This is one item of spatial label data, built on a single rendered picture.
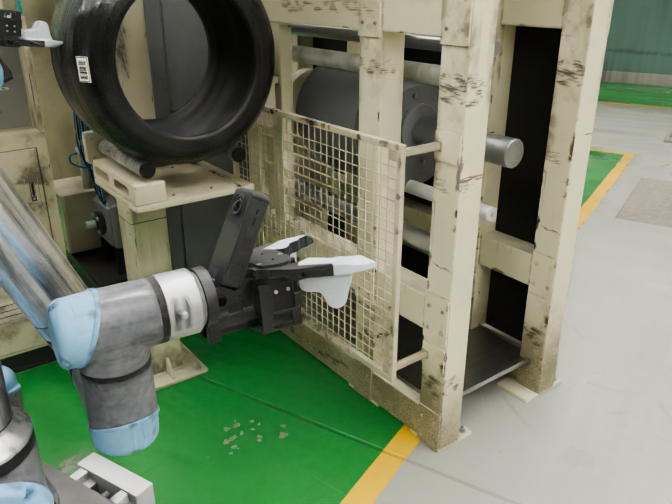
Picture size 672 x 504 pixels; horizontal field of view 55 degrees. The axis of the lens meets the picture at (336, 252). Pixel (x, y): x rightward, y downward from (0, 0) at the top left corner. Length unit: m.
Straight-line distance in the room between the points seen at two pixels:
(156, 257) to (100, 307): 1.65
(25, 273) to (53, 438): 1.61
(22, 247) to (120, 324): 0.15
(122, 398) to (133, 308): 0.10
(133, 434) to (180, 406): 1.62
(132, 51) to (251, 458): 1.31
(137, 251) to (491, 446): 1.34
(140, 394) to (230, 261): 0.17
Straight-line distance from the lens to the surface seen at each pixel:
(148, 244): 2.30
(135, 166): 1.85
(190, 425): 2.29
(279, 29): 2.33
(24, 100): 2.49
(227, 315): 0.75
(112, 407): 0.74
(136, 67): 2.17
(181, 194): 1.92
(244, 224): 0.73
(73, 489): 1.03
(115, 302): 0.69
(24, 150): 2.46
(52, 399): 2.56
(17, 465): 0.73
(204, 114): 2.13
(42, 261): 0.79
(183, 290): 0.71
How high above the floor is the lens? 1.38
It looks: 23 degrees down
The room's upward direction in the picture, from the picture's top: straight up
